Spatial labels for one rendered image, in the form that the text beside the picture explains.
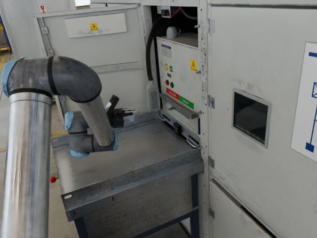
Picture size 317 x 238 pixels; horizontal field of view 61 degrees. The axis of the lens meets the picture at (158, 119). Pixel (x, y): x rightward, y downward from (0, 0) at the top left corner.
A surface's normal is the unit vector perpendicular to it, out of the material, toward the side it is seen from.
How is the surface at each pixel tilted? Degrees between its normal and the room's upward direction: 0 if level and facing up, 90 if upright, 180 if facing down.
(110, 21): 90
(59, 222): 0
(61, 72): 67
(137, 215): 90
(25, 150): 49
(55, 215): 0
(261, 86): 90
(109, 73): 90
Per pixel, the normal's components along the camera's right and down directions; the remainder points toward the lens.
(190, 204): 0.42, 0.36
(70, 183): -0.09, -0.90
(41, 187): 0.88, -0.22
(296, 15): -0.90, 0.25
